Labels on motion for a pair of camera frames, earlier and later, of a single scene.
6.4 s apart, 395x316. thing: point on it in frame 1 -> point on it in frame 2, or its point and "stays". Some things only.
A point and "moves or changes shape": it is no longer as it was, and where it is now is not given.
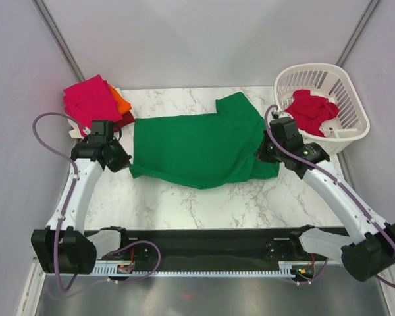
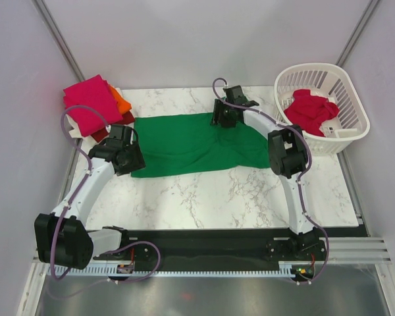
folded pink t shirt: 92,100 stays
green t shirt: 203,151 moves or changes shape
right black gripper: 261,153 -> 218,107
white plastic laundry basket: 332,82 stays
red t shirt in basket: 309,111 stays
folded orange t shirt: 124,105 stays
